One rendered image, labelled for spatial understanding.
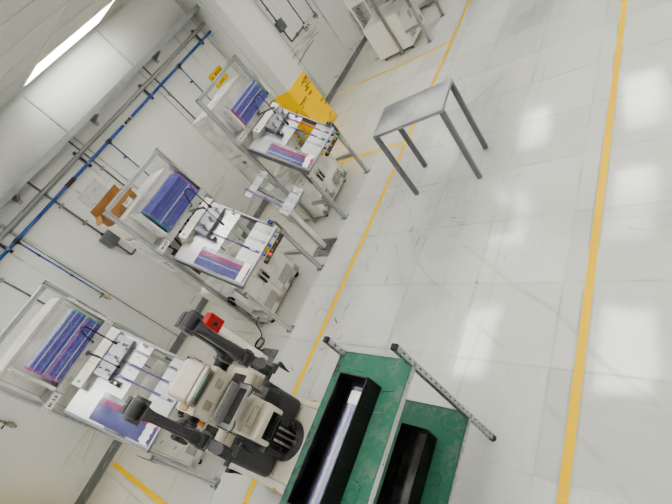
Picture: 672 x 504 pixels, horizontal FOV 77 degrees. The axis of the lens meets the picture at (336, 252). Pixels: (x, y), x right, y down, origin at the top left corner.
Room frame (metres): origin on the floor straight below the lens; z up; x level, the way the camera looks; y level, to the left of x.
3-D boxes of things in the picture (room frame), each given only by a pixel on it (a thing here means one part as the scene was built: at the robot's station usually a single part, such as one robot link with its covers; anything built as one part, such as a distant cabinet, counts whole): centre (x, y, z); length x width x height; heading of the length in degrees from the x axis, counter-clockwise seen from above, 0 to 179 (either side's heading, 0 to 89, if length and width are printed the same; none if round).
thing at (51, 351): (3.33, 2.10, 0.95); 1.35 x 0.82 x 1.90; 34
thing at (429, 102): (3.40, -1.36, 0.40); 0.70 x 0.45 x 0.80; 39
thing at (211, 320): (3.32, 1.22, 0.39); 0.24 x 0.24 x 0.78; 34
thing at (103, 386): (3.17, 1.98, 0.66); 1.01 x 0.73 x 1.31; 34
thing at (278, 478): (2.11, 1.16, 0.16); 0.67 x 0.64 x 0.25; 33
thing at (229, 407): (1.86, 1.00, 0.99); 0.28 x 0.16 x 0.22; 123
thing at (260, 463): (2.18, 1.21, 0.59); 0.55 x 0.34 x 0.83; 123
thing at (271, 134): (4.77, -0.44, 0.65); 1.01 x 0.73 x 1.29; 34
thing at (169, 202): (4.04, 0.76, 1.52); 0.51 x 0.13 x 0.27; 124
